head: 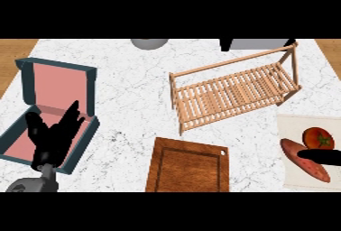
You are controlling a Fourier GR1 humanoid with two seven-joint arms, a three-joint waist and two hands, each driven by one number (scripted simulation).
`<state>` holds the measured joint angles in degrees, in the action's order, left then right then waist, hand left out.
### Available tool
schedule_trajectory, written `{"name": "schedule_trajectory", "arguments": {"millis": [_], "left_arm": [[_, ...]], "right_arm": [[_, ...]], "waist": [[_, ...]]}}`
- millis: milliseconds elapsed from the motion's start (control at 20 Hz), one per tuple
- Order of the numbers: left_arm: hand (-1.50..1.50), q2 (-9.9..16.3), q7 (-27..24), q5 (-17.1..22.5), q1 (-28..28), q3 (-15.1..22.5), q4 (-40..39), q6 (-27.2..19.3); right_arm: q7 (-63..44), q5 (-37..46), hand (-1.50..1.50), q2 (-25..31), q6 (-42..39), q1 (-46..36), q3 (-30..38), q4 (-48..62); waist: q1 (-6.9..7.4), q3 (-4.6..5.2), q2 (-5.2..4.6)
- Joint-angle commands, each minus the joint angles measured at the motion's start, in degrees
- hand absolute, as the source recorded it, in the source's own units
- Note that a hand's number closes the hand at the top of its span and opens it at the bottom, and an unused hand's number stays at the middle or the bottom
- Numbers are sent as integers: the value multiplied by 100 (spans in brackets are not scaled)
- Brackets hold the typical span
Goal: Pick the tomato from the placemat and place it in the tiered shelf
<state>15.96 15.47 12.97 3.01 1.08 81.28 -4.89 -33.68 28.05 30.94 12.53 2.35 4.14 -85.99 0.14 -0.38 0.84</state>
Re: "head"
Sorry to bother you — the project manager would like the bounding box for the grey and black appliance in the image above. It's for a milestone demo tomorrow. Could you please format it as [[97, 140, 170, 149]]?
[[218, 39, 297, 52]]

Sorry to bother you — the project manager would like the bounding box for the red tomato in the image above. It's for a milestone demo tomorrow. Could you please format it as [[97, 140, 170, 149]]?
[[301, 126, 335, 151]]

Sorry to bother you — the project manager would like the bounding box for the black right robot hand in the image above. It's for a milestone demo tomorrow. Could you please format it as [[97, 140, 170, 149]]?
[[295, 149, 341, 167]]

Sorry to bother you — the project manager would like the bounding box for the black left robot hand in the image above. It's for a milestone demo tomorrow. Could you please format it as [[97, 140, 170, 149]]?
[[24, 100, 87, 170]]

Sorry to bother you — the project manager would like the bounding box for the beige placemat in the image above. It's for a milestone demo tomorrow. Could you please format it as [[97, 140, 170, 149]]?
[[276, 113, 341, 192]]

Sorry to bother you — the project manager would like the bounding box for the brown wooden cutting board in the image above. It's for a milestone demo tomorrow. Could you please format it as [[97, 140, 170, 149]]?
[[145, 136, 230, 193]]

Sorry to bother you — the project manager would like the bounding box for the teal box with pink lining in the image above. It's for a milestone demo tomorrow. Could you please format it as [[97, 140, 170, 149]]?
[[0, 57, 102, 175]]

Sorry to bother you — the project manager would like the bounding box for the wooden slatted tiered shelf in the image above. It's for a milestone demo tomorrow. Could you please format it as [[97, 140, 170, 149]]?
[[168, 42, 304, 136]]

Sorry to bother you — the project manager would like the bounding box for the grey round object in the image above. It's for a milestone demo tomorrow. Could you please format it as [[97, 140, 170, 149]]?
[[130, 39, 171, 51]]

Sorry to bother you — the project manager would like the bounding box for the reddish sweet potato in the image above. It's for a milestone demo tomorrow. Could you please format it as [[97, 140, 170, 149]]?
[[279, 138, 332, 184]]

